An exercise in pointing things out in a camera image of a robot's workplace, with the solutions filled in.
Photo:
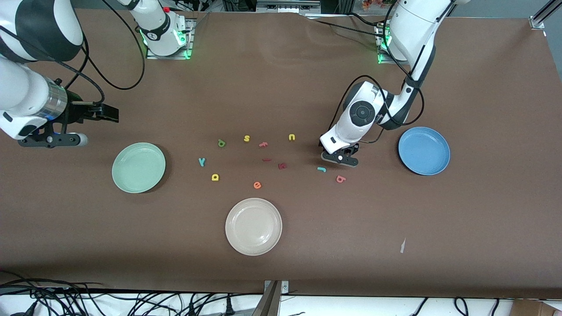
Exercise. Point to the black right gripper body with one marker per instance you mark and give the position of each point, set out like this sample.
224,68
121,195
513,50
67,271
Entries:
78,111

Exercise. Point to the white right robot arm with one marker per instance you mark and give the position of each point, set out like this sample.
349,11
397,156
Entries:
160,30

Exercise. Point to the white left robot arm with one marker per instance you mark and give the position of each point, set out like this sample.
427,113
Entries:
412,26

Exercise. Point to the mint green plate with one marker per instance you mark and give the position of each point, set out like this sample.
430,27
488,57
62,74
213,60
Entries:
138,167

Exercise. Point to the blue plate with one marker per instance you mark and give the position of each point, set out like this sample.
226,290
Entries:
424,151

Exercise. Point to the brown table cover sheet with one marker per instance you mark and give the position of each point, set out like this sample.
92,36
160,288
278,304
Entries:
281,96

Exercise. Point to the small grey paper scrap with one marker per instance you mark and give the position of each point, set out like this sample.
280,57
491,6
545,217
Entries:
402,245

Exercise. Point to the beige plate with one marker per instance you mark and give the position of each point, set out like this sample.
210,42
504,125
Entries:
253,226

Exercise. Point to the orange flowers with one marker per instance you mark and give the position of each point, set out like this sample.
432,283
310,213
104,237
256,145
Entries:
375,3

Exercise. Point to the grey metal equipment box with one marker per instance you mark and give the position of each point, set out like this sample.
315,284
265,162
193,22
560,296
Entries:
287,5

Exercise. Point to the black power plug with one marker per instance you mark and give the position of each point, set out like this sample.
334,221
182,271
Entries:
228,307

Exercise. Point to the brown cardboard box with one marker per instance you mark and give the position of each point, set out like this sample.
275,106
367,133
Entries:
527,309

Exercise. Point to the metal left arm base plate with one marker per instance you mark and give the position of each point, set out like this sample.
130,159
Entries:
381,59

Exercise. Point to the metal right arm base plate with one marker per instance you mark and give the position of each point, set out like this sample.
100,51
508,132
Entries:
189,44

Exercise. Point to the grey metal table bracket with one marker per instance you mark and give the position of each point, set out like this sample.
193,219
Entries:
268,303

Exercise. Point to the aluminium frame corner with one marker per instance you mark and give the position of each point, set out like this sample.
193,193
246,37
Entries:
538,19

